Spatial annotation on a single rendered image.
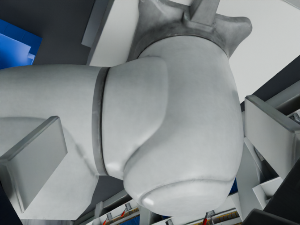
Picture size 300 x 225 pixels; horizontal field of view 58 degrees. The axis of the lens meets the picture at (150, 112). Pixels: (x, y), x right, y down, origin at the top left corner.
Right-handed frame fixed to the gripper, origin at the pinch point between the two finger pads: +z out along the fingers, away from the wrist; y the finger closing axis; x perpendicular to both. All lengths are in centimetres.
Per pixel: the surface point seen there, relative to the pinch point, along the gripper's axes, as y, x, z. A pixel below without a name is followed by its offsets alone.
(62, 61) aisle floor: -32, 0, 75
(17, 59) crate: -47, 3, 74
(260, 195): 29, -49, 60
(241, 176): 26, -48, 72
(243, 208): 24, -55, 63
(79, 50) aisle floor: -25, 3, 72
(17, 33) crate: -40, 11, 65
